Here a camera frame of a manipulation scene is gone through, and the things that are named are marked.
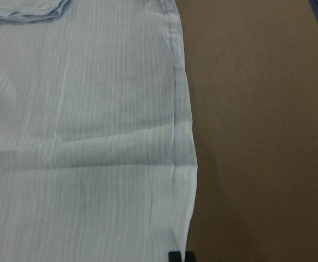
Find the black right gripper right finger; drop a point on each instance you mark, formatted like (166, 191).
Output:
(190, 257)

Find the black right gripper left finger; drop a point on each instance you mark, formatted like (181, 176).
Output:
(174, 256)

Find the light blue button-up shirt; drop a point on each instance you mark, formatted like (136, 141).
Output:
(97, 158)

